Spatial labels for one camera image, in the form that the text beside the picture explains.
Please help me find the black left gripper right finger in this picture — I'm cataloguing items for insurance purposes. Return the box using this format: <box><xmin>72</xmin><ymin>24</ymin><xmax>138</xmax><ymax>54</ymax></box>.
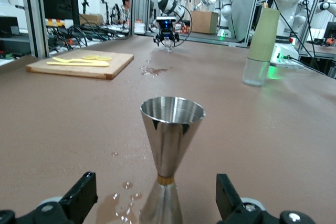
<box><xmin>215</xmin><ymin>173</ymin><xmax>316</xmax><ymax>224</ymax></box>

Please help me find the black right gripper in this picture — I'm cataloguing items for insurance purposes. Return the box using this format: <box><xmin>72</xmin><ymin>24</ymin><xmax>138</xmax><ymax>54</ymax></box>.
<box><xmin>153</xmin><ymin>21</ymin><xmax>181</xmax><ymax>48</ymax></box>

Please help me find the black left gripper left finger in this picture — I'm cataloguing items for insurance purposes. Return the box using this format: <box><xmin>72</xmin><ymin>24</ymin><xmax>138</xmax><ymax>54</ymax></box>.
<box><xmin>0</xmin><ymin>171</ymin><xmax>98</xmax><ymax>224</ymax></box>

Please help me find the small clear glass cup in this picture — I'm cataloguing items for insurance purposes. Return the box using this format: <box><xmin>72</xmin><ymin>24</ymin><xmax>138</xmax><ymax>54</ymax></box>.
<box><xmin>162</xmin><ymin>37</ymin><xmax>174</xmax><ymax>53</ymax></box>

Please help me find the steel double jigger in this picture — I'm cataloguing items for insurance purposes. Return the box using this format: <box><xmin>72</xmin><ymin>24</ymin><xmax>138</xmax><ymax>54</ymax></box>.
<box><xmin>140</xmin><ymin>96</ymin><xmax>206</xmax><ymax>224</ymax></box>

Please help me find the spilled liquid puddle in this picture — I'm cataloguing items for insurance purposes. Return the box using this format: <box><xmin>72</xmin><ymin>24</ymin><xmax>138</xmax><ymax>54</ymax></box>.
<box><xmin>140</xmin><ymin>64</ymin><xmax>173</xmax><ymax>77</ymax></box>

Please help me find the large cardboard box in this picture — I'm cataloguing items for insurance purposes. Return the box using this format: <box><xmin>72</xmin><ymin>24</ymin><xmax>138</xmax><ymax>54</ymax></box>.
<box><xmin>191</xmin><ymin>10</ymin><xmax>219</xmax><ymax>35</ymax></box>

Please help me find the seated person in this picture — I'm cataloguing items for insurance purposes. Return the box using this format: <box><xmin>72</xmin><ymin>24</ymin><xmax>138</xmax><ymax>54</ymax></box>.
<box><xmin>120</xmin><ymin>0</ymin><xmax>132</xmax><ymax>25</ymax></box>

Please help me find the wooden cutting board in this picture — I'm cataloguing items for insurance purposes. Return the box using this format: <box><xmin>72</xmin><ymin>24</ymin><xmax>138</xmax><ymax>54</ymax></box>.
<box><xmin>25</xmin><ymin>49</ymin><xmax>135</xmax><ymax>81</ymax></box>

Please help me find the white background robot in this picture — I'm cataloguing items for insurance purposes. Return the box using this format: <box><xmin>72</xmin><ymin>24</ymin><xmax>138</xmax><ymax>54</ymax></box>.
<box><xmin>298</xmin><ymin>0</ymin><xmax>336</xmax><ymax>25</ymax></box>
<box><xmin>213</xmin><ymin>0</ymin><xmax>234</xmax><ymax>37</ymax></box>

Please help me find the small cardboard box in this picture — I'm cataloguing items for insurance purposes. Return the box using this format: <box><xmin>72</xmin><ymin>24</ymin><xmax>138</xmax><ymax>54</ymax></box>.
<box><xmin>79</xmin><ymin>13</ymin><xmax>103</xmax><ymax>26</ymax></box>

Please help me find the yellow plastic knife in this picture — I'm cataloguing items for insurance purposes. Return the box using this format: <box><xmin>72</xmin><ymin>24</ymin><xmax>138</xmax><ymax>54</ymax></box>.
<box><xmin>46</xmin><ymin>60</ymin><xmax>110</xmax><ymax>68</ymax></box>

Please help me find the green sleeved clear bottle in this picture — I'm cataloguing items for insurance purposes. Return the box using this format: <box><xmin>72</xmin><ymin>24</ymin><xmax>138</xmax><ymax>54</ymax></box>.
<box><xmin>241</xmin><ymin>7</ymin><xmax>281</xmax><ymax>88</ymax></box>

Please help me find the yellow plastic fork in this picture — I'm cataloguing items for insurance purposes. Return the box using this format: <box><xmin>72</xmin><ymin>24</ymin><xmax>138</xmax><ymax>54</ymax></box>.
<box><xmin>51</xmin><ymin>56</ymin><xmax>95</xmax><ymax>63</ymax></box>

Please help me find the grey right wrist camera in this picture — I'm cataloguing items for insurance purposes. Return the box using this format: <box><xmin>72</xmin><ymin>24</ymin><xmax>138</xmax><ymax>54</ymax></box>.
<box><xmin>155</xmin><ymin>16</ymin><xmax>177</xmax><ymax>23</ymax></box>

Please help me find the aluminium frame post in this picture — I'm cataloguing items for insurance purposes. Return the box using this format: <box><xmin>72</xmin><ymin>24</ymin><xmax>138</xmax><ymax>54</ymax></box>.
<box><xmin>129</xmin><ymin>0</ymin><xmax>138</xmax><ymax>36</ymax></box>
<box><xmin>22</xmin><ymin>0</ymin><xmax>50</xmax><ymax>59</ymax></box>

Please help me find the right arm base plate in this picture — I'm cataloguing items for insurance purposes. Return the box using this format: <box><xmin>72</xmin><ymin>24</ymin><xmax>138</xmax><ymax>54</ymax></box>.
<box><xmin>270</xmin><ymin>36</ymin><xmax>301</xmax><ymax>69</ymax></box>

